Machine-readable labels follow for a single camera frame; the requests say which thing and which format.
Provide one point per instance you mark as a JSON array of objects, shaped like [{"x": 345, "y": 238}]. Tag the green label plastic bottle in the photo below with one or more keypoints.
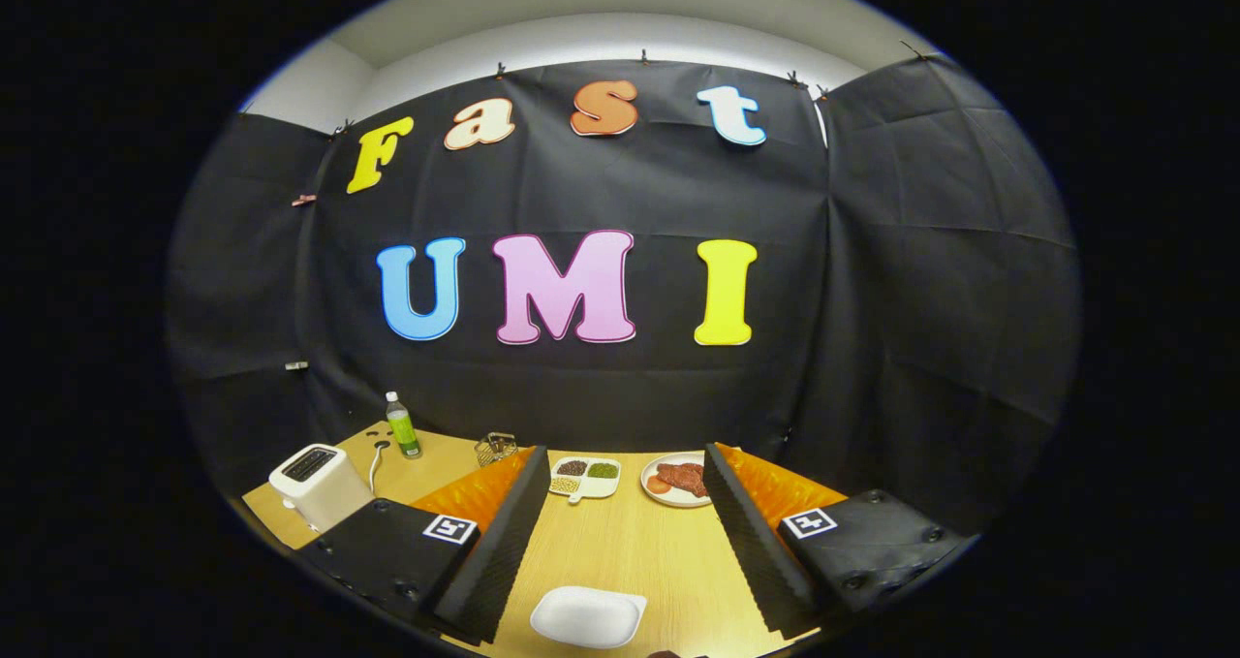
[{"x": 404, "y": 435}]

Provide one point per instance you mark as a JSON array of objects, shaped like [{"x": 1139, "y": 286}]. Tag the orange sausage slice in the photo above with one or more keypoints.
[{"x": 659, "y": 485}]

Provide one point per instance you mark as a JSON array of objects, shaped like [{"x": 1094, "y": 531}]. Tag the white round plate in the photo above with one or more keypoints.
[{"x": 678, "y": 501}]

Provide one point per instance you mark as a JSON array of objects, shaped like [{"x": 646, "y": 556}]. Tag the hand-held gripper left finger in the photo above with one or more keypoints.
[{"x": 499, "y": 551}]

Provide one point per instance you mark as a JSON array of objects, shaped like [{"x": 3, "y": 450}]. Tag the black backdrop cloth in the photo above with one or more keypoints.
[{"x": 581, "y": 396}]

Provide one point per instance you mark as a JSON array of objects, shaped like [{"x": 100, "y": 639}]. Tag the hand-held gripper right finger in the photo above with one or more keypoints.
[{"x": 760, "y": 551}]

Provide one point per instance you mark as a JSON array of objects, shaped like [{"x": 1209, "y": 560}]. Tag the brown meat steak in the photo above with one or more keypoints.
[{"x": 683, "y": 477}]

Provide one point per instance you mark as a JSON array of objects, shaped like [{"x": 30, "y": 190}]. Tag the white toaster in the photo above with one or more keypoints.
[{"x": 325, "y": 493}]

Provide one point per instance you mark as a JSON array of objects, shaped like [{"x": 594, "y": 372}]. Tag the white square plate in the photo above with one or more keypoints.
[{"x": 588, "y": 616}]

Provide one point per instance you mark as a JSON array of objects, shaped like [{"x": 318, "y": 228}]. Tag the white divided dish of beans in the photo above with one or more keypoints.
[{"x": 586, "y": 479}]

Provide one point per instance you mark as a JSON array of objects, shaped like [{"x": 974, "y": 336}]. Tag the row of black clips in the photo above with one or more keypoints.
[{"x": 501, "y": 70}]

